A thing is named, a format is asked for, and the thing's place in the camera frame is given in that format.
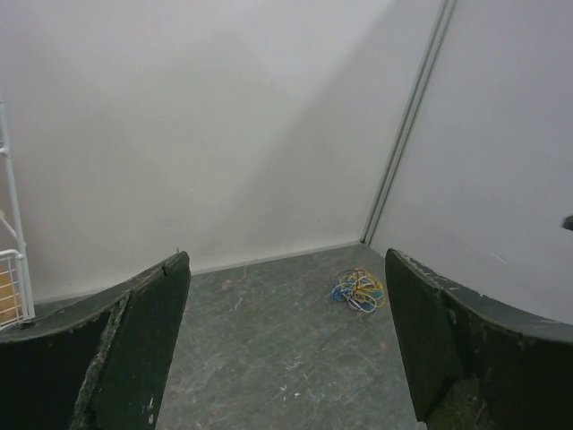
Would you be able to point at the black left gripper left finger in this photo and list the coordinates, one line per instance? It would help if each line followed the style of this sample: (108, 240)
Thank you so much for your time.
(101, 362)

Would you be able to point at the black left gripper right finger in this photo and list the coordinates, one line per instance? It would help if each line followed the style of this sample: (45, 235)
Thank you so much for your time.
(472, 362)

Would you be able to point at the white wire shelf rack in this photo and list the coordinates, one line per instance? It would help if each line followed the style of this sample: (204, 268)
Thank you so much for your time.
(17, 303)

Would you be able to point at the aluminium corner post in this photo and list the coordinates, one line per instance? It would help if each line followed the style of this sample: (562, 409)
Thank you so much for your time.
(407, 121)

